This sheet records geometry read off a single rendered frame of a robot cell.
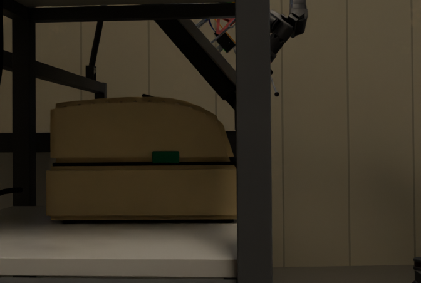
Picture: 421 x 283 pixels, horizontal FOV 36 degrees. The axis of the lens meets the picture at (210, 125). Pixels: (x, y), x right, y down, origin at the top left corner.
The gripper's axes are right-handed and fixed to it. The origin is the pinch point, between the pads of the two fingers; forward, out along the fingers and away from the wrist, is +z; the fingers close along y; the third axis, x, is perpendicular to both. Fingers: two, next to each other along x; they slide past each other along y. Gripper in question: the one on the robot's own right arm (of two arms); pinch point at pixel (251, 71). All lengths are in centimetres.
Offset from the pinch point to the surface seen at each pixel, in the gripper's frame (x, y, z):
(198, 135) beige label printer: 1, 125, 18
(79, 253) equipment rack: -1, 150, 35
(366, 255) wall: 122, -167, 35
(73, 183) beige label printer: -9, 126, 36
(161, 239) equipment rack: 6, 140, 30
